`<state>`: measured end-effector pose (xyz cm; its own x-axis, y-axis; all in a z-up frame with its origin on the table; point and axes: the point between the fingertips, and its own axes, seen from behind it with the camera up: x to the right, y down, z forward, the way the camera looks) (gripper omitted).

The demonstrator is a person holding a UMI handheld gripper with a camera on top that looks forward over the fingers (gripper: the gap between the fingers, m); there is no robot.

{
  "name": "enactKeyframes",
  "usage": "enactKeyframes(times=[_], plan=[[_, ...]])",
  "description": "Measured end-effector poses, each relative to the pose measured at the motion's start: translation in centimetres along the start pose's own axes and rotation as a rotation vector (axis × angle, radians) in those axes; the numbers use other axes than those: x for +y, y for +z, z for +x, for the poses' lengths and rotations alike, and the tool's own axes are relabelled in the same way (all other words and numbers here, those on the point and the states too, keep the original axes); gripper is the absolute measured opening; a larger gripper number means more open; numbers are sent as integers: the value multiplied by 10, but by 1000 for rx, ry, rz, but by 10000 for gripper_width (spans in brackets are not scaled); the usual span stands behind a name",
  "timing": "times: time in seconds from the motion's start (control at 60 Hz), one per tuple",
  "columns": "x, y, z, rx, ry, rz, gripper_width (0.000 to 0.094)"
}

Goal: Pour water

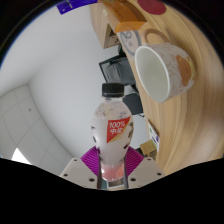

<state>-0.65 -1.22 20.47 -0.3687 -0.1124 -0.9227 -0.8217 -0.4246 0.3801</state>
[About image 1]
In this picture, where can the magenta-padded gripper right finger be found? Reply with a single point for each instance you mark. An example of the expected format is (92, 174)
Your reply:
(148, 171)

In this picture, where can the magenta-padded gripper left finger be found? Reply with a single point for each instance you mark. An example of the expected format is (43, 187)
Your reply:
(75, 171)

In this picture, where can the clear drink bottle black cap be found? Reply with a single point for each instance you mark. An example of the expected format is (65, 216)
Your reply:
(111, 146)

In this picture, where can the dark and tan carton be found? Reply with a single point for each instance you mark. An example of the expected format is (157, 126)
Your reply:
(148, 150)

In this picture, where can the white and green leaflet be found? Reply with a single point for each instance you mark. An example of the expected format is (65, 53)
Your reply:
(154, 136)

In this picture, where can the ceiling light panel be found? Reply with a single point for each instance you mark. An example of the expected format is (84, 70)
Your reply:
(20, 156)

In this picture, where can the white mug with bear print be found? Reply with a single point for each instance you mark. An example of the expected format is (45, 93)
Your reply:
(173, 73)

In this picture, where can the large black mesh office chair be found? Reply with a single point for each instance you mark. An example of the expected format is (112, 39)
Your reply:
(104, 68)

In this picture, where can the wooden side desk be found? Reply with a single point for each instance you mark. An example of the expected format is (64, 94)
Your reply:
(100, 26)

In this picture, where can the orange cardboard box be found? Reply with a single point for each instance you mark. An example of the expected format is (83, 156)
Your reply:
(128, 20)

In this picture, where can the flat round red coaster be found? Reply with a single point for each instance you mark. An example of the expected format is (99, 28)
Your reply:
(151, 6)

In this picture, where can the purple pouch package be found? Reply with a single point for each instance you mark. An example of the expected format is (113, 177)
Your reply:
(75, 5)

